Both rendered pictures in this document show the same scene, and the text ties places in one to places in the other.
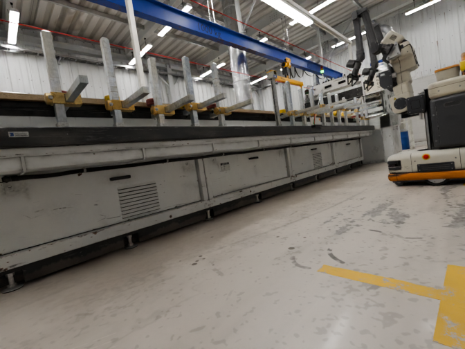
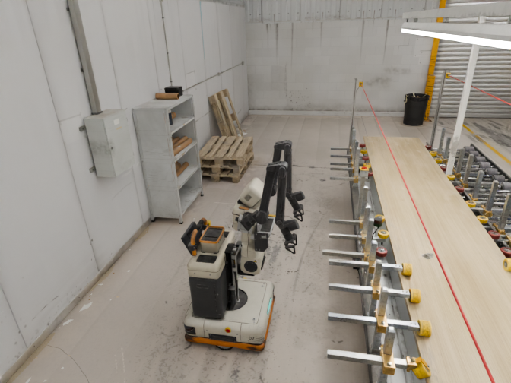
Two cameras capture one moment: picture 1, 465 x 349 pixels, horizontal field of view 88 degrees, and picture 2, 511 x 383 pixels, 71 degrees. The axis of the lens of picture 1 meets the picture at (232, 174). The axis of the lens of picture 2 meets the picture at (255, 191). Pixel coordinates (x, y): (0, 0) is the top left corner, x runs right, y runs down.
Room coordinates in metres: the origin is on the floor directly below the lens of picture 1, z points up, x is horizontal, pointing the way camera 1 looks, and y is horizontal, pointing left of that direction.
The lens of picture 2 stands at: (4.24, -2.94, 2.41)
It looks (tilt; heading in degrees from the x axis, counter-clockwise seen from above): 25 degrees down; 146
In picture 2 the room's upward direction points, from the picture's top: 2 degrees counter-clockwise
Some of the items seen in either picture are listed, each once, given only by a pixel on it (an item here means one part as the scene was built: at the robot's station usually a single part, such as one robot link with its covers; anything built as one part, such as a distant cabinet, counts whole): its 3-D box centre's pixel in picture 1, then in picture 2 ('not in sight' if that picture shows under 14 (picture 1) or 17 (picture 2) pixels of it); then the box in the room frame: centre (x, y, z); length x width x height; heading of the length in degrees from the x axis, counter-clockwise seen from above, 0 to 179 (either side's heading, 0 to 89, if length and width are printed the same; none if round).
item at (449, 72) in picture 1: (448, 76); (212, 239); (2.04, -1.90, 0.87); 0.23 x 0.15 x 0.11; 135
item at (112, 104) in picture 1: (120, 106); not in sight; (1.31, 0.54, 0.82); 0.14 x 0.06 x 0.05; 134
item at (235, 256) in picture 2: (408, 107); (249, 257); (2.20, -1.66, 0.68); 0.28 x 0.27 x 0.25; 135
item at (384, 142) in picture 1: (347, 119); not in sight; (5.10, -2.56, 0.95); 1.65 x 0.70 x 1.90; 44
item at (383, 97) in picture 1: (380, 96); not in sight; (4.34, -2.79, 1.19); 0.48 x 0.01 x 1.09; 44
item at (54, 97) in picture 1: (64, 100); not in sight; (1.13, 0.72, 0.83); 0.14 x 0.06 x 0.05; 134
